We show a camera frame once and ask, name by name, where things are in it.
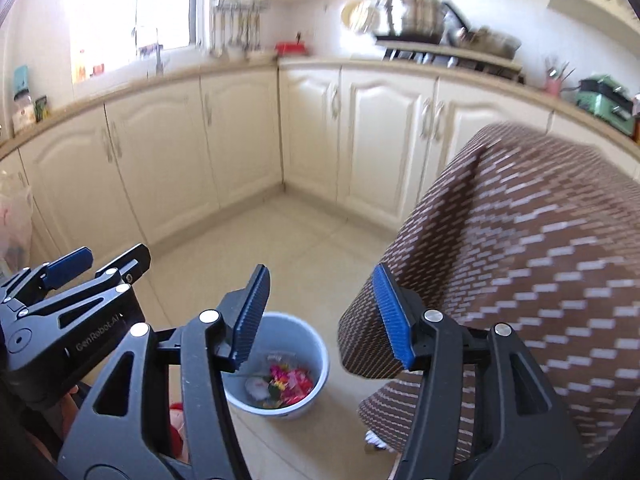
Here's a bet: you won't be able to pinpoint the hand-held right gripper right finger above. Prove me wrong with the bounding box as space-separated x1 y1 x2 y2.
372 262 586 480

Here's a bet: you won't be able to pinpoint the bundle of chopsticks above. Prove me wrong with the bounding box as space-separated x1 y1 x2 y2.
544 55 576 83

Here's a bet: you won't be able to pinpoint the white colander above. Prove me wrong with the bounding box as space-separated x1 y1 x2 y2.
341 0 376 31

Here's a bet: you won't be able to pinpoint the steel steamer pot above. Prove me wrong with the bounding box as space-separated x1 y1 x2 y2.
372 0 453 43

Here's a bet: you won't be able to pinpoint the pink yellow candy wrapper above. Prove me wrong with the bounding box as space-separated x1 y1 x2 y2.
267 364 314 407

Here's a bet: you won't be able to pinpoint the red and pink object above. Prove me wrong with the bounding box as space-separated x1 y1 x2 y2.
169 402 190 461

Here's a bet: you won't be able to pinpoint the green electric cooker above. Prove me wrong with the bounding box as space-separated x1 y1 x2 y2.
575 75 638 136

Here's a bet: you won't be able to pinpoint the pale blue bucket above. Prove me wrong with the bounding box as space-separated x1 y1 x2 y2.
220 311 331 421

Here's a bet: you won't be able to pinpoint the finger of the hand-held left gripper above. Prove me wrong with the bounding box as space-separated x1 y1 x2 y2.
25 243 152 318
0 246 94 306

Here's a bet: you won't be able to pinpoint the sliding window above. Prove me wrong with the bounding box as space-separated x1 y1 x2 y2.
65 0 201 76

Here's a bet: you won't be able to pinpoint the steel wok with lid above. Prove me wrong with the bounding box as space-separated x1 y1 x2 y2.
447 25 523 59

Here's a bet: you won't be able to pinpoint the teal box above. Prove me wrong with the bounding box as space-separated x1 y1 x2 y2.
12 65 31 101

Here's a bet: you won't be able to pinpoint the cream lower kitchen cabinets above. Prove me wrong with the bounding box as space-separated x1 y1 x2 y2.
0 62 640 261

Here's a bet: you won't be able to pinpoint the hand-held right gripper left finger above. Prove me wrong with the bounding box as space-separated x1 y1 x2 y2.
57 264 272 480

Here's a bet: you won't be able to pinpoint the row of hanging utensils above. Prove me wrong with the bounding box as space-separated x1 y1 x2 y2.
210 7 266 58

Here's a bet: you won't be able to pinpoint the brown polka-dot tablecloth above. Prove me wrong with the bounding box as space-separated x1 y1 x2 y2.
337 122 640 466

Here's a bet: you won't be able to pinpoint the black gas stove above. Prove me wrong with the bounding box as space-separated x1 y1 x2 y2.
382 42 526 83

